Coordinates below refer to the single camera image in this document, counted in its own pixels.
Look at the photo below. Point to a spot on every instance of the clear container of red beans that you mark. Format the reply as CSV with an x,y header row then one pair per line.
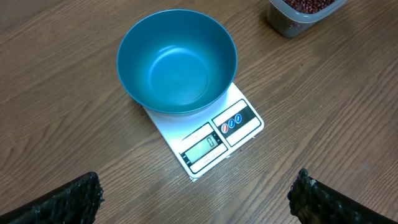
x,y
290,23

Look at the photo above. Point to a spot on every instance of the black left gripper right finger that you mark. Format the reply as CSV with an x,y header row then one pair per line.
x,y
313,202

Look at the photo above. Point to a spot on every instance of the white digital kitchen scale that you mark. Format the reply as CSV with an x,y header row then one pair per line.
x,y
202,140

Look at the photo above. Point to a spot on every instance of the teal metal bowl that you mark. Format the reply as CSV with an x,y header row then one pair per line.
x,y
177,61

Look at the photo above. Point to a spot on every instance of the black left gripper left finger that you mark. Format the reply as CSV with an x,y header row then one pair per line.
x,y
74,202

